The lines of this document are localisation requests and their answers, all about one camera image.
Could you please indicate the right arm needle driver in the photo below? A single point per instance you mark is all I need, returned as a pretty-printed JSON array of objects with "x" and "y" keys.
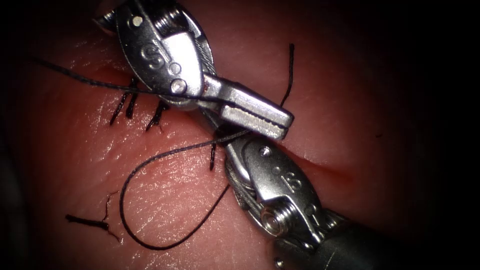
[{"x": 277, "y": 180}]

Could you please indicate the left arm needle driver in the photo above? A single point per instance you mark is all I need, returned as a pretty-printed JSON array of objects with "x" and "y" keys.
[{"x": 157, "y": 48}]

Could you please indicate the tissue pad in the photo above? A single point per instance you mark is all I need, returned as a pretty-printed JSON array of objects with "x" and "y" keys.
[{"x": 337, "y": 112}]

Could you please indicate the right arm needle driver jaw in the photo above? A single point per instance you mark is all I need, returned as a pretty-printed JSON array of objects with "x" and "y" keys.
[{"x": 210, "y": 119}]

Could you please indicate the left arm needle driver jaw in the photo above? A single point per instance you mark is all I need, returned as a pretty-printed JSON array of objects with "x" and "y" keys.
[
  {"x": 247, "y": 101},
  {"x": 251, "y": 123}
]

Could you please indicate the black stitching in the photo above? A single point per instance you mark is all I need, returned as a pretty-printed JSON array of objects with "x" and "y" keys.
[{"x": 131, "y": 105}]

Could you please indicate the dark right arm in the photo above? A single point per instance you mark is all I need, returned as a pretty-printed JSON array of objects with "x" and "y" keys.
[{"x": 356, "y": 251}]

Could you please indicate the short black thread piece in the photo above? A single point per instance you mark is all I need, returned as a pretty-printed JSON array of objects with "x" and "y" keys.
[{"x": 88, "y": 222}]

